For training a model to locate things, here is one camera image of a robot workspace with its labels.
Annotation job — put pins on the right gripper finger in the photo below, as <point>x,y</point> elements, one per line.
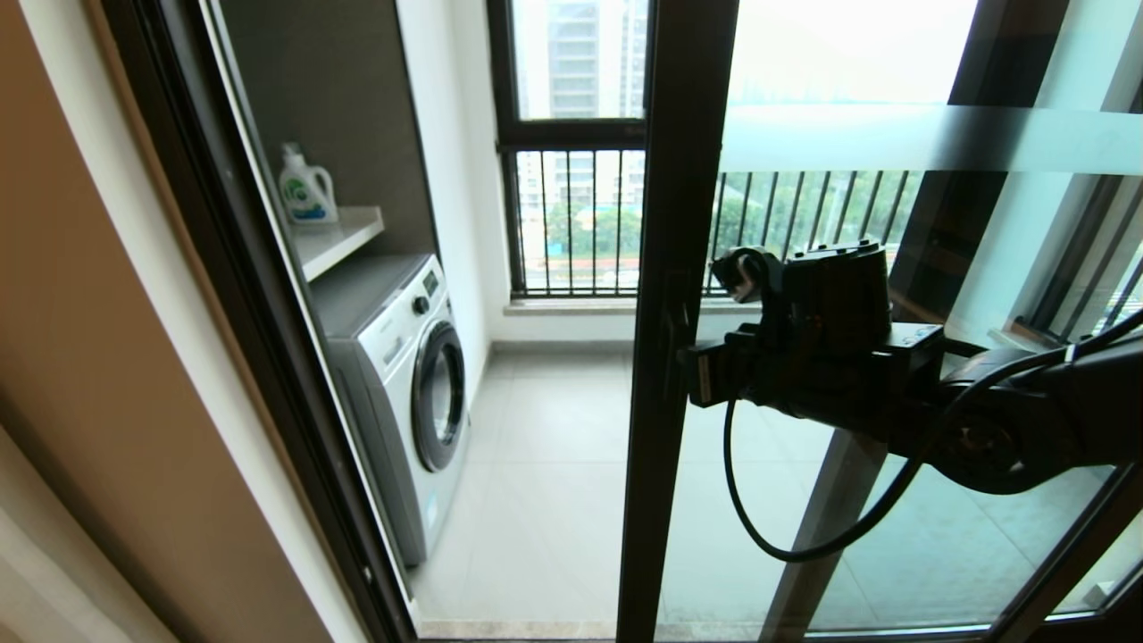
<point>707,377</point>

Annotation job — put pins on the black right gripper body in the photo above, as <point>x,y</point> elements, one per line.
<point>830,379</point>

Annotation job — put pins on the glass door with printed characters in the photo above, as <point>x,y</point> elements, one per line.
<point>679,179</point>

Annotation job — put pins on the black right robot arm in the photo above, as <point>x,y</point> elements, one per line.
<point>1054,420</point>

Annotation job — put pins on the long grey stone window sill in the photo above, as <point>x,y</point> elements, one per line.
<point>571,308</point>

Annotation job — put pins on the black long window railing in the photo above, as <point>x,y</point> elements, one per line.
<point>580,291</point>

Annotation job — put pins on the silver front-load washing machine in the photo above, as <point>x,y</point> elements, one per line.
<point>438,393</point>

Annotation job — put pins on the black short window railing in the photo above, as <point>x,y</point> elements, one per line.
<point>1076,237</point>

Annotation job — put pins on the white stone shelf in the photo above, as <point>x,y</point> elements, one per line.
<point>337,241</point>

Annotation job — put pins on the white detergent bottle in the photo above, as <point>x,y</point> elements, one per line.
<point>308,193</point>

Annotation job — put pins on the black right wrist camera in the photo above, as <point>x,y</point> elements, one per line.
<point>835,295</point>

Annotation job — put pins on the black sliding door frame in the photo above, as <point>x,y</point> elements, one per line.
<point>987,89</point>

